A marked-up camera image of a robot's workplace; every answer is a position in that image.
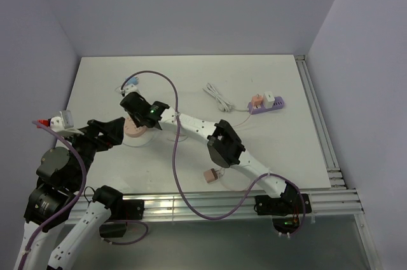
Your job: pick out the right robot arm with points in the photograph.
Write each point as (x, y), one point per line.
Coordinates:
(225, 147)

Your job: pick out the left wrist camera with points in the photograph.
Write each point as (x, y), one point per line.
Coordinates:
(62, 123)

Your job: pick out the dusty pink charger plug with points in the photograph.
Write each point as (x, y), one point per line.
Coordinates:
(211, 175)

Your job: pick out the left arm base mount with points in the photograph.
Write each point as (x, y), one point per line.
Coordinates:
(129, 211)

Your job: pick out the blue charger plug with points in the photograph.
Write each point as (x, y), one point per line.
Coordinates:
(133, 80)

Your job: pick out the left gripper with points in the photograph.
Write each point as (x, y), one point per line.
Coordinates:
(112, 133)

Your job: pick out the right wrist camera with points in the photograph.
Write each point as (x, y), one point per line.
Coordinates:
(129, 88)

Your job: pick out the aluminium rail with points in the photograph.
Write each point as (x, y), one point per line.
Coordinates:
(334, 171)
(172, 208)

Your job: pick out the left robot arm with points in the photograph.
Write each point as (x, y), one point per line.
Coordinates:
(61, 181)

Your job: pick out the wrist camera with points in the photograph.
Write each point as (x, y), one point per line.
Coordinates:
(129, 88)
(62, 123)

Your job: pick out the pink round power socket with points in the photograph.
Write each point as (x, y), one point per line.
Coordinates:
(131, 130)

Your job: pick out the aluminium front rail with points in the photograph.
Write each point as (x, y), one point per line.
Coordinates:
(172, 208)

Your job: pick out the white 80W charger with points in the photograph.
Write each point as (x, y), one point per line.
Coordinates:
(268, 99)

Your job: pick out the aluminium right rail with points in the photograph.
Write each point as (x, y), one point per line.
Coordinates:
(334, 171)

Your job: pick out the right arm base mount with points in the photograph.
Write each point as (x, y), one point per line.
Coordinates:
(287, 214)

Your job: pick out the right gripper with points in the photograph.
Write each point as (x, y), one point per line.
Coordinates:
(137, 122)

